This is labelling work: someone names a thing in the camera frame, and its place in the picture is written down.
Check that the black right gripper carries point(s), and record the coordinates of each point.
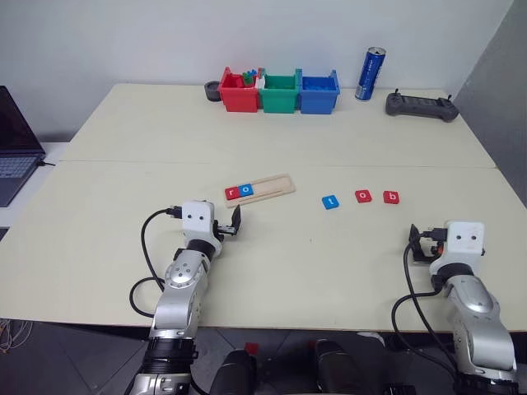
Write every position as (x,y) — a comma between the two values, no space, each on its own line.
(426,251)

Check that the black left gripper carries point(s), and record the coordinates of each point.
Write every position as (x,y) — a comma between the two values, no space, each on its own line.
(225,231)

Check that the red letter tile r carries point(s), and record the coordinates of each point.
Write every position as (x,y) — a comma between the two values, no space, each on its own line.
(231,193)

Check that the blue letter tile o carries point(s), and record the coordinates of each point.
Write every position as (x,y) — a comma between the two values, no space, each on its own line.
(245,189)

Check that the red letter tile b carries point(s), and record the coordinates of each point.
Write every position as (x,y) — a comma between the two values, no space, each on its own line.
(391,197)

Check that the wooden letter tray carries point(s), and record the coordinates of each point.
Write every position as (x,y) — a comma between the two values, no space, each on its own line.
(273,185)

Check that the red letter tile o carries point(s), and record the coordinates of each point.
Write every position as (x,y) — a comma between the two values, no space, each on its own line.
(363,196)

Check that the blue letter tile t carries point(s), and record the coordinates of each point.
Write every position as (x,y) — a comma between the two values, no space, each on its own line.
(330,202)

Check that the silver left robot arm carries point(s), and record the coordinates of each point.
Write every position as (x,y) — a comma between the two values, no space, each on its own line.
(181,288)

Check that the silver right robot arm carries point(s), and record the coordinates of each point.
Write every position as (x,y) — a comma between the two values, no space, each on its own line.
(477,312)

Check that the red plastic bin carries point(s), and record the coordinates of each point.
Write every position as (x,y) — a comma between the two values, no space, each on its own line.
(241,98)

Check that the green plastic bin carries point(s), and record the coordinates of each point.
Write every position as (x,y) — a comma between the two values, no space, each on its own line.
(280,100)

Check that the dark grey round cup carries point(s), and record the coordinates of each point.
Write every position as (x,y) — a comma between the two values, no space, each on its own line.
(211,92)

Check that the grey remote controller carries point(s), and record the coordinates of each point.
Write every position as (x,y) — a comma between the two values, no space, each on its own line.
(422,107)

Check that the dark red box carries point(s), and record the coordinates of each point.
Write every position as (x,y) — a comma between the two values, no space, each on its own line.
(251,348)

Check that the white toy brick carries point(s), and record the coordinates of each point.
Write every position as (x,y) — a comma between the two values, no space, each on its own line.
(259,82)

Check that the green toy brick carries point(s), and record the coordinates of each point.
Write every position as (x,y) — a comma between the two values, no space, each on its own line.
(247,79)

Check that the blue plastic bin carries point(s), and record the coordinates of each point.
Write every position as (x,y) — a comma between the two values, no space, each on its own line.
(317,103)

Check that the small blue toy brick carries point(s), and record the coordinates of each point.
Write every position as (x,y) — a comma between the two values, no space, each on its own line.
(252,72)

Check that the blue drink can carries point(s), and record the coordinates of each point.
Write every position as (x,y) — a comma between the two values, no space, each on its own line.
(369,76)

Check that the black laptop plug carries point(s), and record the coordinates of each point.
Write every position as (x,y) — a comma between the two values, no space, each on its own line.
(44,163)

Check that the dark laptop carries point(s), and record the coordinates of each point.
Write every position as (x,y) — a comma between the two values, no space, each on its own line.
(14,164)

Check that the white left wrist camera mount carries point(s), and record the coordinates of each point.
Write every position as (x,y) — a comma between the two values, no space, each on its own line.
(197,218)

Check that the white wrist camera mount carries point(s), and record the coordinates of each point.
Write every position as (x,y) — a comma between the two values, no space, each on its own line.
(465,240)
(197,218)

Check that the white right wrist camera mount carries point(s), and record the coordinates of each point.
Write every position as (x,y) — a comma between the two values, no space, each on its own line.
(465,240)

